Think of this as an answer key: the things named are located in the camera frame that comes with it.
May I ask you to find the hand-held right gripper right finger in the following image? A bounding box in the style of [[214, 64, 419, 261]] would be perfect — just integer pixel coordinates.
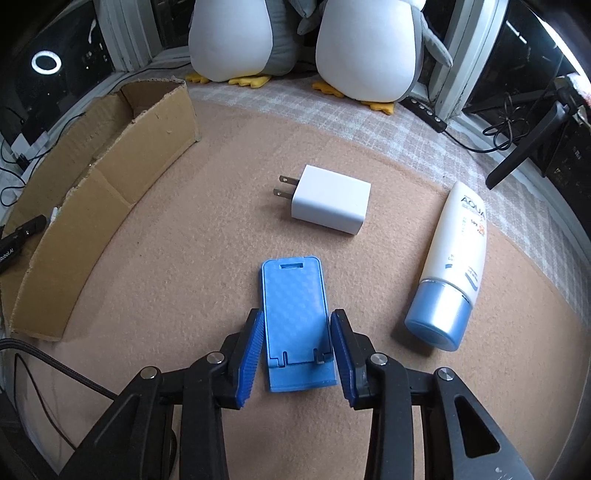
[[329, 308, 536, 480]]

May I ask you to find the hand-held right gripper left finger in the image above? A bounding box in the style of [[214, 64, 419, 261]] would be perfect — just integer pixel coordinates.
[[58, 308, 265, 480]]

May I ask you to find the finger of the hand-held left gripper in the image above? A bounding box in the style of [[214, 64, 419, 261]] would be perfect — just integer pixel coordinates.
[[0, 213, 48, 247]]

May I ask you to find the blue phone stand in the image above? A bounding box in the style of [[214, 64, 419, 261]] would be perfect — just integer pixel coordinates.
[[261, 255, 339, 394]]

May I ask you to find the cardboard box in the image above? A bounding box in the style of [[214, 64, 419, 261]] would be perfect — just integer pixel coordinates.
[[0, 78, 202, 342]]

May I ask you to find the white power strip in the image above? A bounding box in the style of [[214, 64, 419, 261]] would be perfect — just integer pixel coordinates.
[[11, 130, 49, 164]]

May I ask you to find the brown felt mat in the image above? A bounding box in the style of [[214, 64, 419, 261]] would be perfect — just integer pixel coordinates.
[[0, 99, 575, 480]]

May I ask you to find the cream tube with blue cap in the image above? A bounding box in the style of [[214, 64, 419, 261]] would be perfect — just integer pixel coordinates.
[[405, 181, 490, 352]]

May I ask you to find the white charger adapter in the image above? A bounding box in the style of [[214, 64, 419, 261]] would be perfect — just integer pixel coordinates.
[[274, 164, 372, 237]]

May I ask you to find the white checked cloth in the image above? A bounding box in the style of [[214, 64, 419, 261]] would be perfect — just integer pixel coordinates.
[[78, 69, 583, 296]]

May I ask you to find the black inline remote control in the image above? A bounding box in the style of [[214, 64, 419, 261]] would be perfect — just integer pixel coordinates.
[[405, 95, 450, 134]]

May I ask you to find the large penguin plush toy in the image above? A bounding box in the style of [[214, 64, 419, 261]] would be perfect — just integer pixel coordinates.
[[187, 0, 303, 88]]

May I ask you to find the black tripod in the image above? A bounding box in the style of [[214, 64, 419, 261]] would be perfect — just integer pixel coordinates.
[[487, 74, 591, 190]]

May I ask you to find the small penguin plush toy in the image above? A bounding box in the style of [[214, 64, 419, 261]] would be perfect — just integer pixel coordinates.
[[298, 0, 455, 114]]

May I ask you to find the looped thin black cable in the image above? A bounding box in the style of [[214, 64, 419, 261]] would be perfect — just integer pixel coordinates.
[[0, 138, 29, 209]]

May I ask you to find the braided black cable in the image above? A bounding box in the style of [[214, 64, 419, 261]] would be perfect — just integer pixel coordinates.
[[0, 338, 122, 403]]

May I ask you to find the black remote cable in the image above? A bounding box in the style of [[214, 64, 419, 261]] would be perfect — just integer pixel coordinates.
[[444, 129, 502, 154]]

